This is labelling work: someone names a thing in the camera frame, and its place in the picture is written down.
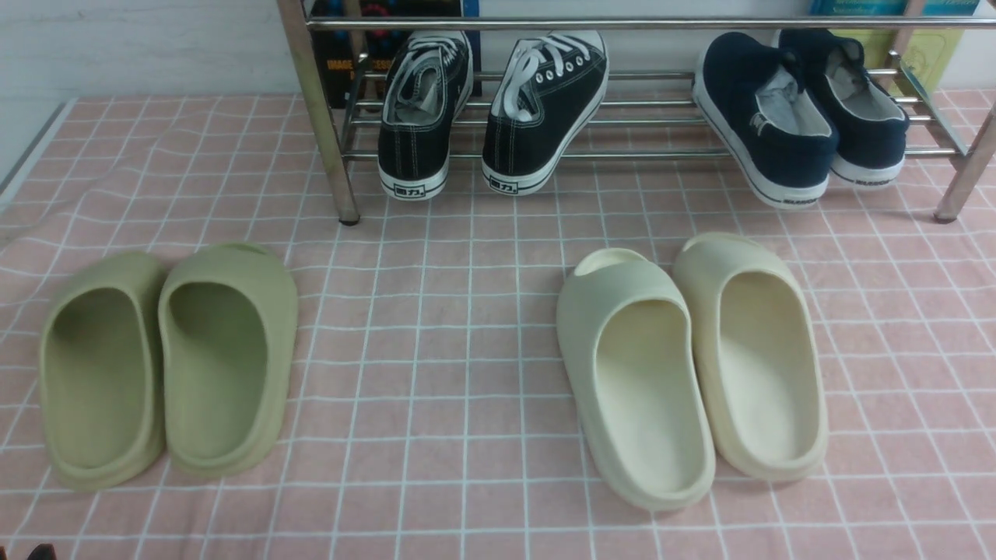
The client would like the navy slip-on shoe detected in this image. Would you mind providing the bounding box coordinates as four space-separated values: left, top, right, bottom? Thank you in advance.
773 29 910 189
693 32 839 210

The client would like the black box behind rack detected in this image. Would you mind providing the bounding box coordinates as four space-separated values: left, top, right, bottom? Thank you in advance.
312 1 480 110

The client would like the metal shoe rack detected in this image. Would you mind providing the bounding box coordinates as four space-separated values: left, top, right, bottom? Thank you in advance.
277 0 996 226

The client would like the left cream foam slide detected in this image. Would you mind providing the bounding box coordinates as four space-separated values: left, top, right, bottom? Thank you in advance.
557 248 715 513

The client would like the cream foam slide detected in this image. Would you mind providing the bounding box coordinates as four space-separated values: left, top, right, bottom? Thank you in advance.
557 248 715 513
672 233 829 481

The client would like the pink checked cloth mat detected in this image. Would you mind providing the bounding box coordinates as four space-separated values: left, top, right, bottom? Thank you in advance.
1 96 994 559

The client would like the right black canvas sneaker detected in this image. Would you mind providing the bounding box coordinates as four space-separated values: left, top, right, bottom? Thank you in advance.
482 30 609 196

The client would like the black canvas sneaker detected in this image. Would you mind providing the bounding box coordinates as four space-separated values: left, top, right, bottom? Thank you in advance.
482 30 609 196
377 30 474 201

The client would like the left black canvas sneaker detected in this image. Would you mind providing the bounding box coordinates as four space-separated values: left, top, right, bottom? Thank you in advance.
377 30 474 201

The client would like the right green foam slide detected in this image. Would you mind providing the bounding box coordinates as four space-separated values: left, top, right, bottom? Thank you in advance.
159 243 299 478

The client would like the green foam slide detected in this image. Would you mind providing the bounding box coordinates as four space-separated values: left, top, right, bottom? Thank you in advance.
159 243 299 478
39 252 167 492

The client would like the right cream foam slide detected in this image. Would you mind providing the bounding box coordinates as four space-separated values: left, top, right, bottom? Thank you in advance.
672 233 829 481

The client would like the left green foam slide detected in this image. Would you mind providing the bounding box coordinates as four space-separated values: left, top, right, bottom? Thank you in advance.
39 252 167 492

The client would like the yellow and teal book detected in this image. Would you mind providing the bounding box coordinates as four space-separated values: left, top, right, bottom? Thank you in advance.
808 1 979 93

